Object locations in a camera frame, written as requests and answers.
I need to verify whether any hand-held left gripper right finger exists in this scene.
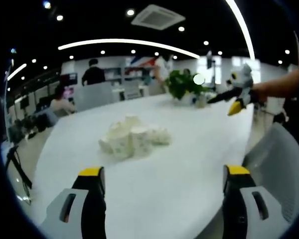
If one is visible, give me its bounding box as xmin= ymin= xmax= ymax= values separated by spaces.
xmin=222 ymin=164 xmax=292 ymax=239

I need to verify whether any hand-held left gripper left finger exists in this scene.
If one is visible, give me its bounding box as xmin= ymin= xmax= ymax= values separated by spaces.
xmin=39 ymin=166 xmax=107 ymax=239

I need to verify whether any pile of white paper cups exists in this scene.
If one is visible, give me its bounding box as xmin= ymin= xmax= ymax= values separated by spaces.
xmin=98 ymin=114 xmax=172 ymax=162

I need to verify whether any small pale bottle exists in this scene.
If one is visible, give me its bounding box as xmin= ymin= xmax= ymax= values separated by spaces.
xmin=195 ymin=94 xmax=206 ymax=109

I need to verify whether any green potted plant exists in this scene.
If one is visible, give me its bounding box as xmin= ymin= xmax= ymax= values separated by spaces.
xmin=163 ymin=69 xmax=211 ymax=105

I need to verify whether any curved ceiling light strip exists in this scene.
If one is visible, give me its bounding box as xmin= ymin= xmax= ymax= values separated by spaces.
xmin=225 ymin=0 xmax=256 ymax=61
xmin=57 ymin=38 xmax=200 ymax=59

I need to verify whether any grey office chair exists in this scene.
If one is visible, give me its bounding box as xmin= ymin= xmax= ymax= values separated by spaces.
xmin=241 ymin=121 xmax=299 ymax=225

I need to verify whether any white table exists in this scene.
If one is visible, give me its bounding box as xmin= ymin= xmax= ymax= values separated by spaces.
xmin=31 ymin=93 xmax=255 ymax=239

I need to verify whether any black tripod stand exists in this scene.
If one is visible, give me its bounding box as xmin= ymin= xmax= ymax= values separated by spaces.
xmin=4 ymin=145 xmax=33 ymax=205

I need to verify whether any white background shelf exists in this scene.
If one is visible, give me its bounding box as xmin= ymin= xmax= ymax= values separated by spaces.
xmin=104 ymin=65 xmax=155 ymax=86

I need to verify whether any ceiling air conditioner vent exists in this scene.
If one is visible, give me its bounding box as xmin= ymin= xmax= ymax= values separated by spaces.
xmin=130 ymin=4 xmax=186 ymax=31

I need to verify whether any grey desk partition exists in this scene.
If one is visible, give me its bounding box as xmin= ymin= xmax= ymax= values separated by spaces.
xmin=73 ymin=82 xmax=115 ymax=112

